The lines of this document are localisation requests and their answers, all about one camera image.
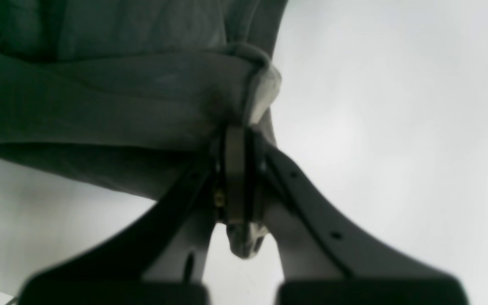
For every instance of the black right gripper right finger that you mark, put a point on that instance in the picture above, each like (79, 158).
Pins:
(326, 258)

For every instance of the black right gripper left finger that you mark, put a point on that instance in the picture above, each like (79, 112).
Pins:
(160, 258)

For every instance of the dark grey T-shirt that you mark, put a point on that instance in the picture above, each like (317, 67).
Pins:
(122, 93)

